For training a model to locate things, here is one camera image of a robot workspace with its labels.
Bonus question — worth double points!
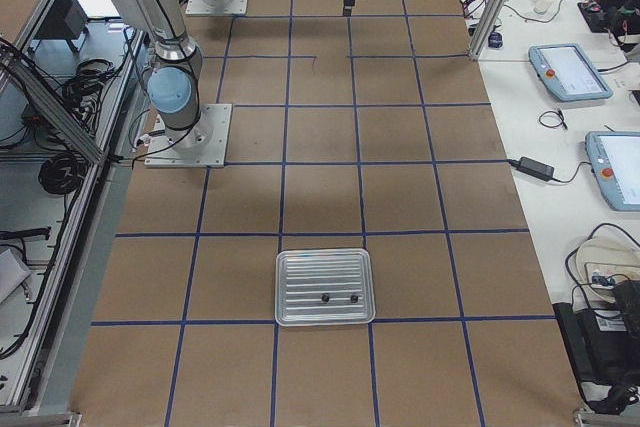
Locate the ribbed metal tray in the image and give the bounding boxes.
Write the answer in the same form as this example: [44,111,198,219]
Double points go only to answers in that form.
[275,248,376,327]

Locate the upper blue teach pendant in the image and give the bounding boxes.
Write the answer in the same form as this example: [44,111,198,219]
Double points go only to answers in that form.
[528,43,613,102]

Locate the blue teach pendant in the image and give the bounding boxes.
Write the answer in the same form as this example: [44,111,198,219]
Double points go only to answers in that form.
[585,131,639,212]
[528,43,613,102]

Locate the black power adapter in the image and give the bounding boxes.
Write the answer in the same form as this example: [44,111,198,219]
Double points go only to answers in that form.
[518,156,554,182]

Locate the black monitor on floor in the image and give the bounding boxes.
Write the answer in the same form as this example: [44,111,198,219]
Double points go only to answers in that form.
[28,0,89,53]

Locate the lower blue teach pendant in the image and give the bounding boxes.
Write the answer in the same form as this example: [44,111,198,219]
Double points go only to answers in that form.
[585,131,639,212]

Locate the white round plate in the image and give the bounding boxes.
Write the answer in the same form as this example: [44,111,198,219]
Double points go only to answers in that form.
[576,237,639,304]

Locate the black box device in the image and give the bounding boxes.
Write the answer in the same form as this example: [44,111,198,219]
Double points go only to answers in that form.
[553,280,639,415]

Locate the small black cable loop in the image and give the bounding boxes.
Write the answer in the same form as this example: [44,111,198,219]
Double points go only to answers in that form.
[538,108,568,131]

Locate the coiled black cables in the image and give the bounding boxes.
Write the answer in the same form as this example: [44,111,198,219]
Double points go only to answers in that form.
[38,151,84,195]

